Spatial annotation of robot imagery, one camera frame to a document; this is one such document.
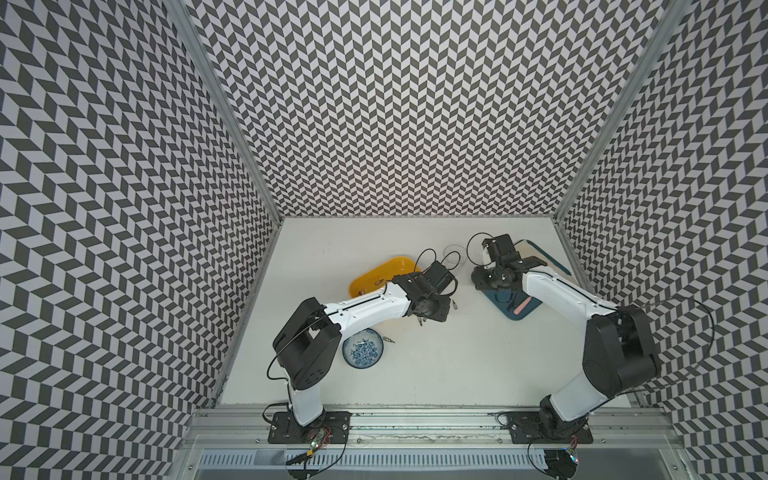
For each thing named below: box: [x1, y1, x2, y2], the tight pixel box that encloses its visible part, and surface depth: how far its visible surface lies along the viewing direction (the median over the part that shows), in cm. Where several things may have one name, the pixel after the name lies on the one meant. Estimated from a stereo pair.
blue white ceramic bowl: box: [342, 328, 384, 369], surface depth 86 cm
